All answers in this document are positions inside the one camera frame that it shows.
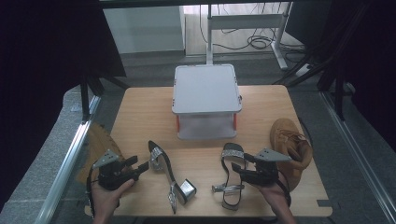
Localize tan suede boot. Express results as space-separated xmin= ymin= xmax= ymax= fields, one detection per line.
xmin=269 ymin=118 xmax=314 ymax=192
xmin=76 ymin=121 xmax=126 ymax=185

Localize person's left hand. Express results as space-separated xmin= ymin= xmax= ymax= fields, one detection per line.
xmin=91 ymin=179 xmax=135 ymax=220

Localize person's right hand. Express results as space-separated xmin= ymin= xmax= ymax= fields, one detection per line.
xmin=253 ymin=173 xmax=291 ymax=216

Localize black floor cables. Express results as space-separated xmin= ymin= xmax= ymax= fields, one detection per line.
xmin=199 ymin=3 xmax=306 ymax=54

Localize black curtain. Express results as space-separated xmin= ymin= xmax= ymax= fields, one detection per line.
xmin=323 ymin=0 xmax=396 ymax=152
xmin=0 ymin=0 xmax=127 ymax=213

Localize white metal desk frame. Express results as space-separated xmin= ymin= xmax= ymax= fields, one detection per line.
xmin=205 ymin=1 xmax=294 ymax=71

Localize hand-held gripper cable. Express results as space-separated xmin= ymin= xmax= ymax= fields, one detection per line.
xmin=86 ymin=166 xmax=95 ymax=218
xmin=276 ymin=177 xmax=292 ymax=209

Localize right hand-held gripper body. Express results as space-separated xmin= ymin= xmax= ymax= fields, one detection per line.
xmin=239 ymin=147 xmax=293 ymax=188

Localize white two-tier shoe rack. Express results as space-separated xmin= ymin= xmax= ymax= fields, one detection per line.
xmin=171 ymin=63 xmax=243 ymax=141

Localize black heeled sandal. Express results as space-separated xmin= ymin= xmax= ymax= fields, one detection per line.
xmin=211 ymin=142 xmax=250 ymax=212
xmin=148 ymin=139 xmax=198 ymax=215

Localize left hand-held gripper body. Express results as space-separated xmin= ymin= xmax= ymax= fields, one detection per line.
xmin=92 ymin=148 xmax=140 ymax=191

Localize left hand-held gripper cable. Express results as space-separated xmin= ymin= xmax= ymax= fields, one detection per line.
xmin=86 ymin=166 xmax=95 ymax=218

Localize white power strip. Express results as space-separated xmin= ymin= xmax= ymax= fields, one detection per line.
xmin=294 ymin=63 xmax=312 ymax=78

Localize aluminium floor rail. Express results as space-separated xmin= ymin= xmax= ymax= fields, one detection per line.
xmin=320 ymin=91 xmax=396 ymax=224
xmin=34 ymin=94 xmax=103 ymax=224

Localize black metal stand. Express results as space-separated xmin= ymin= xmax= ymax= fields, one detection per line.
xmin=272 ymin=3 xmax=348 ymax=121

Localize right hand-held gripper cable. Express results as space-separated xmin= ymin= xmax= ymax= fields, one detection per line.
xmin=276 ymin=177 xmax=292 ymax=209

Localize black tripod stand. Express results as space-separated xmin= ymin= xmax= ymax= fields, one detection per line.
xmin=78 ymin=73 xmax=131 ymax=123

